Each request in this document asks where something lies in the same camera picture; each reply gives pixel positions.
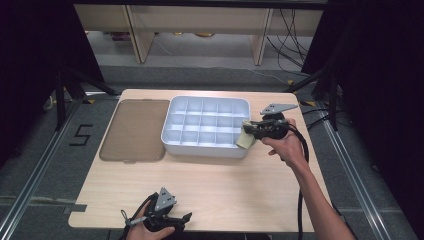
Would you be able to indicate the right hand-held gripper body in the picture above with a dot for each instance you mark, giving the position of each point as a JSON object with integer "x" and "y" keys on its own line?
{"x": 276, "y": 128}

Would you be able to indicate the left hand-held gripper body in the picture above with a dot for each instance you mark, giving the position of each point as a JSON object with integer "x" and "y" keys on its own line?
{"x": 163, "y": 210}

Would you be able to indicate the white compartment storage box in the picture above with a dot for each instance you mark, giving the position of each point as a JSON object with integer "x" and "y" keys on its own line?
{"x": 205, "y": 125}

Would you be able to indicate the person's right hand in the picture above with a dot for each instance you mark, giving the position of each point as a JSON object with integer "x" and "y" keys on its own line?
{"x": 290, "y": 146}

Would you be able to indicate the person's left hand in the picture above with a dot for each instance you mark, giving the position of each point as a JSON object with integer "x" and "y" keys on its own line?
{"x": 146, "y": 233}

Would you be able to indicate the black metal stand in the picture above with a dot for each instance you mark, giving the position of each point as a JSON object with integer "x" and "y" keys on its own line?
{"x": 60, "y": 100}
{"x": 333, "y": 96}

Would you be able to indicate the translucent brown box lid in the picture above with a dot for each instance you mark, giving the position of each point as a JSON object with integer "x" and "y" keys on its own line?
{"x": 135, "y": 130}

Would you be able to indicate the dark curtain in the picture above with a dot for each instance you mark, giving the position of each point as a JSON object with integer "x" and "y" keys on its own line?
{"x": 36, "y": 50}
{"x": 376, "y": 66}

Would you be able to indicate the aluminium floor rail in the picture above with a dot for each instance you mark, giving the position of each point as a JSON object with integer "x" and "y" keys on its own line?
{"x": 36, "y": 173}
{"x": 353, "y": 180}

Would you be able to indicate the light wooden desk frame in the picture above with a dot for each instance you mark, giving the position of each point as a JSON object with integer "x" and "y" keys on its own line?
{"x": 200, "y": 20}

